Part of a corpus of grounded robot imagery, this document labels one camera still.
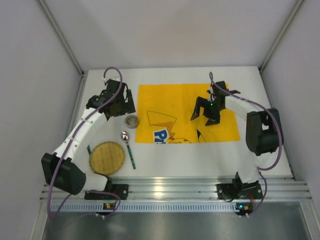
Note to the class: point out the round woven bamboo plate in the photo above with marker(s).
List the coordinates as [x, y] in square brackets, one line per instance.
[107, 158]

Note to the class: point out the spoon with green handle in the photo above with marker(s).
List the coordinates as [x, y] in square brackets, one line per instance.
[126, 138]

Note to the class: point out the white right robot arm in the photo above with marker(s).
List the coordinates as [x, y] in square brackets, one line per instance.
[263, 137]

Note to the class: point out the perforated grey cable duct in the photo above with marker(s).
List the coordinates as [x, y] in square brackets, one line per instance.
[141, 207]

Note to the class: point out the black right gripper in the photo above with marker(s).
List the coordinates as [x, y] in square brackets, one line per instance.
[207, 108]

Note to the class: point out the aluminium mounting rail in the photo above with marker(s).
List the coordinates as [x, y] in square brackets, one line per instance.
[279, 189]

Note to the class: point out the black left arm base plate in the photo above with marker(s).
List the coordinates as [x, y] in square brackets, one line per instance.
[121, 190]

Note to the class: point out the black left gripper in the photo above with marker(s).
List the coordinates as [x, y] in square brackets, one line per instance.
[124, 100]

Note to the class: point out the yellow cartoon placemat cloth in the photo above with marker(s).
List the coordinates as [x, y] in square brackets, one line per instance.
[164, 112]

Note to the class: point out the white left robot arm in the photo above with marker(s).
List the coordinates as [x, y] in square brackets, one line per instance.
[68, 167]

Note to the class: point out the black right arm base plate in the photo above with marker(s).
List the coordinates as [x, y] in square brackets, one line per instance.
[229, 192]

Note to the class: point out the fork with green handle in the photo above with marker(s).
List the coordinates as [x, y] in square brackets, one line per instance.
[89, 150]

